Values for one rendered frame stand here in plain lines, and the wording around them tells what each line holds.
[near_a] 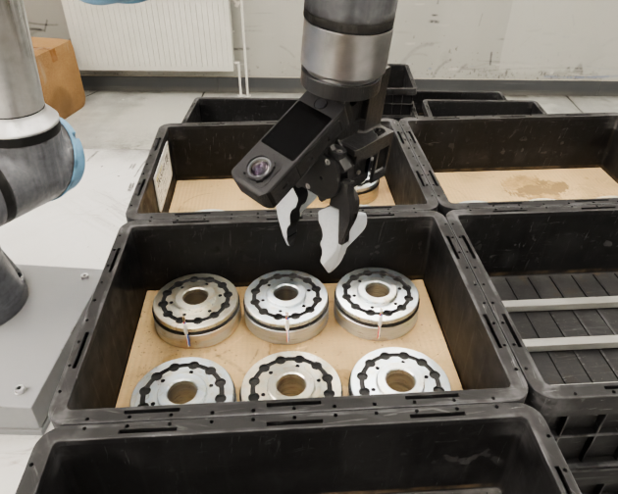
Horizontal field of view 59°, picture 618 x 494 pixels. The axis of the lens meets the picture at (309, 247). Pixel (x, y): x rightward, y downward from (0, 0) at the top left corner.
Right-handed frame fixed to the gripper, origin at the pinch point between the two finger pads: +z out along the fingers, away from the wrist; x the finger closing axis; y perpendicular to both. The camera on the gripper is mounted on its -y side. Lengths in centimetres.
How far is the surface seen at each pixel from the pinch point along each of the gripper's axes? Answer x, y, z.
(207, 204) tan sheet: 29.9, 10.5, 15.2
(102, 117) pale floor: 259, 115, 127
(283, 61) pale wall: 210, 220, 100
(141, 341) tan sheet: 11.4, -14.6, 12.9
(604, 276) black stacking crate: -24.5, 34.8, 8.7
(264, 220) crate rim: 9.4, 3.0, 2.6
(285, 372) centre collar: -6.3, -8.9, 7.1
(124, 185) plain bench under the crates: 66, 16, 33
